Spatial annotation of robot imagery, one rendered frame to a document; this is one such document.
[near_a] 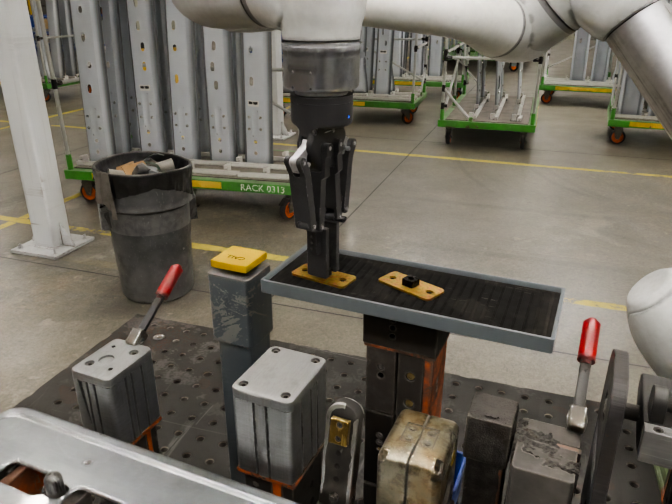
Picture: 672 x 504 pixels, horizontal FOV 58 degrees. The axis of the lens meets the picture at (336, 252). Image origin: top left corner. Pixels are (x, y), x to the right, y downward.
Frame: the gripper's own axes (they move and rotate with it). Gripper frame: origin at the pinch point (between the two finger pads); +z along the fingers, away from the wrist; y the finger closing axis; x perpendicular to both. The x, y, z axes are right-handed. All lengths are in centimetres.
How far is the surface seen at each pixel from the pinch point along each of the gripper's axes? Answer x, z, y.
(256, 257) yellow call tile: -11.7, 4.1, -0.3
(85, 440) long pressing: -18.0, 20.0, 27.1
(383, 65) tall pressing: -324, 55, -647
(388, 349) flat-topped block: 10.5, 11.6, 0.9
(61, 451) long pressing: -18.8, 20.1, 29.9
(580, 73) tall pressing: -135, 81, -918
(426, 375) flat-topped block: 15.7, 14.3, 0.1
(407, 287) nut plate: 11.3, 3.8, -2.4
